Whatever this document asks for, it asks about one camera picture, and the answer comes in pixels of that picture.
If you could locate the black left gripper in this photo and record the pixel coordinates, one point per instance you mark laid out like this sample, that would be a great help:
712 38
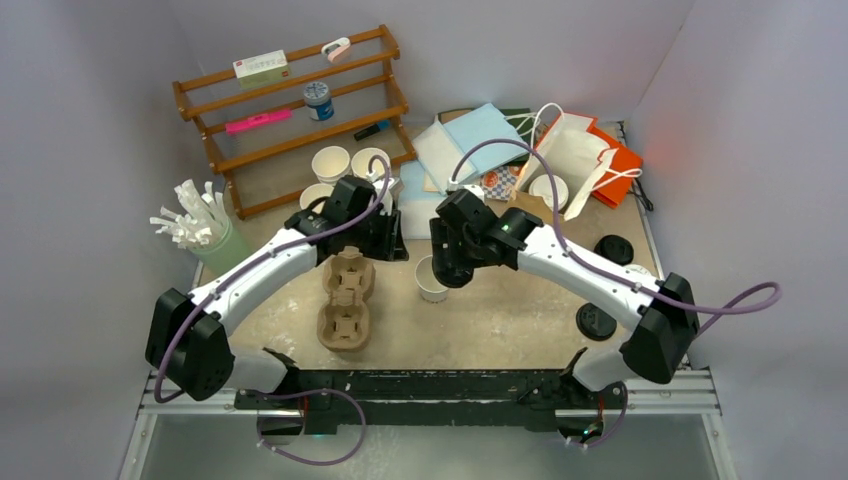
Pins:
390 247

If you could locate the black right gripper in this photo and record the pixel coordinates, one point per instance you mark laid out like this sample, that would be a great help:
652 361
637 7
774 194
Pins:
444 235

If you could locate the white printed coffee cup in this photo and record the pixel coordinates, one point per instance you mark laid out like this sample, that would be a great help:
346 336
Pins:
430 289

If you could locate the white paper cup stack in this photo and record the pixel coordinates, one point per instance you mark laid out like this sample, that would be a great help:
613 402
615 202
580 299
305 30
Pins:
330 164

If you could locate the brown pulp cup carrier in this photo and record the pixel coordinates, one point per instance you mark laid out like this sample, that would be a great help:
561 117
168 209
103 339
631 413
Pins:
344 320

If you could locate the kraft brown paper bag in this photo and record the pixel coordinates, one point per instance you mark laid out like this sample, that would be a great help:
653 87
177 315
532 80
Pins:
546 143

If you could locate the orange paper bag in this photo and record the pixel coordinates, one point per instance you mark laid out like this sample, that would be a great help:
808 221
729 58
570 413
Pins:
597 162

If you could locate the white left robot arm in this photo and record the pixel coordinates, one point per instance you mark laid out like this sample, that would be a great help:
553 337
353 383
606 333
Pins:
188 341

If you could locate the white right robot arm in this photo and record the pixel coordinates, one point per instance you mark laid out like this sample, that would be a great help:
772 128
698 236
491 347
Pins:
467 235

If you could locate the white coffee cup lid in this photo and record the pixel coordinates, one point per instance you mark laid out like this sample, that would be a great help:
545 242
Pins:
641 270

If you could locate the checkered blue white bag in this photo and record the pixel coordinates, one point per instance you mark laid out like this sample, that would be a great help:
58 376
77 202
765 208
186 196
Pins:
499 184

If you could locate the light blue paper bag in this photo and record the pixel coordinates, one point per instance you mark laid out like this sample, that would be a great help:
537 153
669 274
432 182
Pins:
443 144

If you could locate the black blue marker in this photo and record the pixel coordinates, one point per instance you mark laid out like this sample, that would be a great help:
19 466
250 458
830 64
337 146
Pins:
371 130

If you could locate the blue white jar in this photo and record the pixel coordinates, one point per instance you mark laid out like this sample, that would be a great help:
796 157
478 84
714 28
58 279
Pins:
318 99

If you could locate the pink highlighter marker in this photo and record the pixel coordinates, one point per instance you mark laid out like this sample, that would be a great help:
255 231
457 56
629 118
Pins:
257 121

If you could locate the green cup with straws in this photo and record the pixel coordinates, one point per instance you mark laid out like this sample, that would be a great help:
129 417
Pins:
204 228

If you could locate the pink white small device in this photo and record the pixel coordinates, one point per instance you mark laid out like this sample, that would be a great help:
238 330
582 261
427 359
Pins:
337 51

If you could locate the white green box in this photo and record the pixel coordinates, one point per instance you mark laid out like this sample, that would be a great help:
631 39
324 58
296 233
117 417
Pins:
261 70

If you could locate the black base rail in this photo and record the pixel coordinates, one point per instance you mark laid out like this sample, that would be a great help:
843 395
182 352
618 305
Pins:
537 400

